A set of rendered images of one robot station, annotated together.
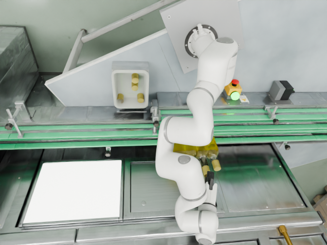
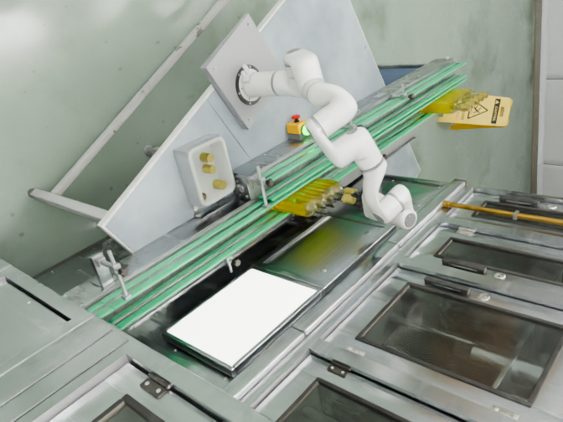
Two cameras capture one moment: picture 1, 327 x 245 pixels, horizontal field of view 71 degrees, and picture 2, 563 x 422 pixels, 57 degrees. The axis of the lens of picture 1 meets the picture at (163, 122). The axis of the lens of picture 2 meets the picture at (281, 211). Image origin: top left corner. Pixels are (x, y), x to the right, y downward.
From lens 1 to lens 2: 1.21 m
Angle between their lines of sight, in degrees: 33
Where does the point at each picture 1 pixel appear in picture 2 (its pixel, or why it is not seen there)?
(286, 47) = not seen: hidden behind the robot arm
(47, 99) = not seen: hidden behind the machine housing
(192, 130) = (340, 104)
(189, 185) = (371, 146)
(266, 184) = not seen: hidden behind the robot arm
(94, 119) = (190, 235)
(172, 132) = (326, 120)
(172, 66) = (232, 128)
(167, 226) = (366, 264)
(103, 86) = (172, 192)
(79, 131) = (188, 253)
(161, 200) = (335, 258)
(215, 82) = (318, 75)
